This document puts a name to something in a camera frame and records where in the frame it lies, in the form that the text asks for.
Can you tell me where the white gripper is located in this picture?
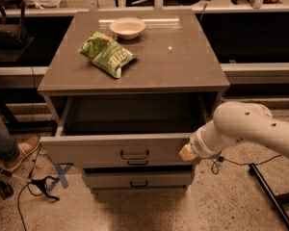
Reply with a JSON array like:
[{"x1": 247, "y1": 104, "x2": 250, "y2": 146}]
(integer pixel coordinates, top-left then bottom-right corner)
[{"x1": 179, "y1": 122, "x2": 225, "y2": 161}]

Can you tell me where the grey top drawer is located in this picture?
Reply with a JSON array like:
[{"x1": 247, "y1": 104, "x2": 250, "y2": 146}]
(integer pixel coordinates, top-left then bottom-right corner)
[{"x1": 41, "y1": 93, "x2": 209, "y2": 168}]

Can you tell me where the grey drawer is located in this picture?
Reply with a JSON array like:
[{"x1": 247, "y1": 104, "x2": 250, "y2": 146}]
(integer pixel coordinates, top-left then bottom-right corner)
[
  {"x1": 41, "y1": 93, "x2": 209, "y2": 168},
  {"x1": 83, "y1": 165, "x2": 195, "y2": 191}
]

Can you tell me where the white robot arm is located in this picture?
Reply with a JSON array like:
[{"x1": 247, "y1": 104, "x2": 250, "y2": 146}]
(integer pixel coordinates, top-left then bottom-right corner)
[{"x1": 179, "y1": 102, "x2": 289, "y2": 161}]

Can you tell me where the grey drawer cabinet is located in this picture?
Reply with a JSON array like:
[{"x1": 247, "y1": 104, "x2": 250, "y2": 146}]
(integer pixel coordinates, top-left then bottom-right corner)
[{"x1": 37, "y1": 9, "x2": 231, "y2": 194}]

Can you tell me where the grey lower drawer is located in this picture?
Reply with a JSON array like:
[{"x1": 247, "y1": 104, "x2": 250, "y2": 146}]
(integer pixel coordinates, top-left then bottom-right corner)
[{"x1": 83, "y1": 165, "x2": 195, "y2": 191}]

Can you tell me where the black metal stand leg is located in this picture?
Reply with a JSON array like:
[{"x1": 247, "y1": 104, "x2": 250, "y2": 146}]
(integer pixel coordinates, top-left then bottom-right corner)
[{"x1": 249, "y1": 164, "x2": 289, "y2": 231}]

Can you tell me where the blue tape cross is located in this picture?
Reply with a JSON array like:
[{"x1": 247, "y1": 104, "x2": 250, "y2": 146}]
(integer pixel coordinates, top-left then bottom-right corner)
[{"x1": 47, "y1": 164, "x2": 71, "y2": 192}]

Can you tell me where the green chip bag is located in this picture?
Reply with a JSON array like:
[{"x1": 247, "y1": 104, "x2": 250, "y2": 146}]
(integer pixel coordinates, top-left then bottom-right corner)
[{"x1": 79, "y1": 32, "x2": 136, "y2": 79}]

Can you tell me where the white paper bowl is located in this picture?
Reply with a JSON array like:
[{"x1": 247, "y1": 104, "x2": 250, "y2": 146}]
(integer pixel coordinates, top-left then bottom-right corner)
[{"x1": 110, "y1": 17, "x2": 145, "y2": 39}]

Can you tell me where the tan shoe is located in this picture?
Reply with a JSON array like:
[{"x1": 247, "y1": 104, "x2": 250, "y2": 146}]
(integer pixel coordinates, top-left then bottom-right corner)
[{"x1": 4, "y1": 136, "x2": 39, "y2": 172}]

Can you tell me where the person leg in jeans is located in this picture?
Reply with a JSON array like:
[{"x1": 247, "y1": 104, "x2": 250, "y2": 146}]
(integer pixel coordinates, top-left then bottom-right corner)
[{"x1": 0, "y1": 117, "x2": 19, "y2": 163}]

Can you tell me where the black chair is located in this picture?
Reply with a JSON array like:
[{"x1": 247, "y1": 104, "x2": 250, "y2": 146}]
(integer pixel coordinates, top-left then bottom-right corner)
[{"x1": 0, "y1": 0, "x2": 33, "y2": 63}]

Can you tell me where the black floor cable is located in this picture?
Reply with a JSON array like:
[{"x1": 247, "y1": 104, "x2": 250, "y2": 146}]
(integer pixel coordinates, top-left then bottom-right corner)
[{"x1": 210, "y1": 153, "x2": 282, "y2": 175}]

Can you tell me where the black top drawer handle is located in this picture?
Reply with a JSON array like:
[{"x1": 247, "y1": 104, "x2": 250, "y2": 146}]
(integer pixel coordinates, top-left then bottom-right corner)
[{"x1": 119, "y1": 150, "x2": 149, "y2": 161}]

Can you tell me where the black cable left floor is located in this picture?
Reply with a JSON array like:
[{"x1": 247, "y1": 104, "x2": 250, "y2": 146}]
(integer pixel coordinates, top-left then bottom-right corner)
[{"x1": 16, "y1": 144, "x2": 61, "y2": 231}]

